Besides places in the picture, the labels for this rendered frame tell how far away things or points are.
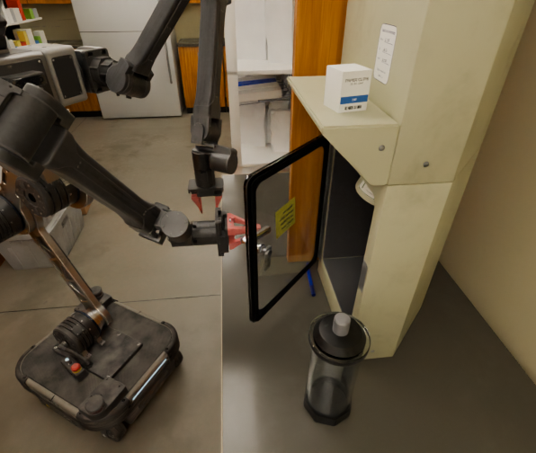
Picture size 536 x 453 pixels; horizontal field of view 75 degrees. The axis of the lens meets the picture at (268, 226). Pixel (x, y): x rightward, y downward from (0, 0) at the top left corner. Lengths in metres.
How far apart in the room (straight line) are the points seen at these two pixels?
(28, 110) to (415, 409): 0.86
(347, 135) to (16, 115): 0.43
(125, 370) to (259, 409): 1.08
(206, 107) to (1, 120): 0.54
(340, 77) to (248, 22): 1.35
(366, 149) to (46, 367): 1.75
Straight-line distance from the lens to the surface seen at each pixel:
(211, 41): 1.01
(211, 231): 0.80
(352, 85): 0.57
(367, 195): 0.72
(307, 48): 0.86
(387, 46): 0.61
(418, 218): 0.65
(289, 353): 0.90
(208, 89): 0.99
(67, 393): 1.85
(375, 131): 0.54
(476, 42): 0.57
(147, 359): 1.82
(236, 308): 0.99
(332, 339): 0.63
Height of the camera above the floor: 1.68
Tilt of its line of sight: 35 degrees down
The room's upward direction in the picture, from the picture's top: straight up
